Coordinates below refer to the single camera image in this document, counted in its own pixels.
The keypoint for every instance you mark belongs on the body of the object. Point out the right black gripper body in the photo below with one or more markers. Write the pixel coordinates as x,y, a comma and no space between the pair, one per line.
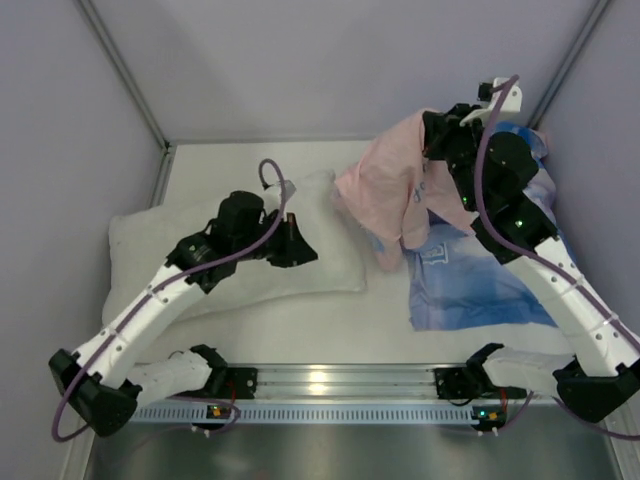
441,132

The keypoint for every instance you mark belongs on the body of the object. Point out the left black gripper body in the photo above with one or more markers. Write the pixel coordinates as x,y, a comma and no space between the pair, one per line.
285,241

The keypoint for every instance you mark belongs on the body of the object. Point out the pink pillowcase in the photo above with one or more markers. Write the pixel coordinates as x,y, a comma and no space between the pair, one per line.
393,188

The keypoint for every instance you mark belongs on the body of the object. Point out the white pillow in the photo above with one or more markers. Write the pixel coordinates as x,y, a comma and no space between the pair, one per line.
139,243

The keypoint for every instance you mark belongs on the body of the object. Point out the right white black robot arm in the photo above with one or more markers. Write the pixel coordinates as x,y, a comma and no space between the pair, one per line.
491,170

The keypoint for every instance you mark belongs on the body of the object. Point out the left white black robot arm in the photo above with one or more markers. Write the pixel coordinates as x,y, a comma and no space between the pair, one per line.
102,381

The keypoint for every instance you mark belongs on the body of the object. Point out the blue Elsa pillow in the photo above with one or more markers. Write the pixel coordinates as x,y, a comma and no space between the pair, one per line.
456,284

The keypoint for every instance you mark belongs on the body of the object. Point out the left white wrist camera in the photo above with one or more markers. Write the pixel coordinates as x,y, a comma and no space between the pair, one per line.
277,195

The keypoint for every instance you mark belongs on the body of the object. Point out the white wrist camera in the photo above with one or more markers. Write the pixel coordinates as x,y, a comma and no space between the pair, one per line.
500,99
277,195

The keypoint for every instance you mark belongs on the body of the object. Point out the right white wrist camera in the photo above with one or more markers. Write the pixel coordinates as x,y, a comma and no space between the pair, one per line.
500,99

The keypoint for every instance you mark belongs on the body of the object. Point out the aluminium mounting rail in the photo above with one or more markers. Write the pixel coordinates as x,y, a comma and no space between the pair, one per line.
400,382

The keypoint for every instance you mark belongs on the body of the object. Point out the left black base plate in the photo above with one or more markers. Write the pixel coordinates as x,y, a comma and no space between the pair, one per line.
240,383

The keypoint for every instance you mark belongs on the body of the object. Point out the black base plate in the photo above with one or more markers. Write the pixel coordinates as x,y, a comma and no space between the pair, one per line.
240,383
461,386

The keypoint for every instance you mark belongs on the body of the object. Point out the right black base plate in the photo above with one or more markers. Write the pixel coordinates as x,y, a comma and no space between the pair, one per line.
461,386

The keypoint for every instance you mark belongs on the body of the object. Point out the slotted grey cable duct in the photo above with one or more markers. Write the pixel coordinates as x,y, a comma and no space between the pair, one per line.
352,414

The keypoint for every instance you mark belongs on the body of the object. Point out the right aluminium frame post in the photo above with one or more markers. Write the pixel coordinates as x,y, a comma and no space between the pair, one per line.
572,54

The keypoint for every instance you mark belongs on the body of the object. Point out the aluminium frame post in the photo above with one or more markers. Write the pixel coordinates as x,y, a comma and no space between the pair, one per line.
572,54
109,47

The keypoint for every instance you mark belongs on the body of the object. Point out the left aluminium frame post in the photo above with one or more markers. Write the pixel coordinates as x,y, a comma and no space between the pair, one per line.
109,47

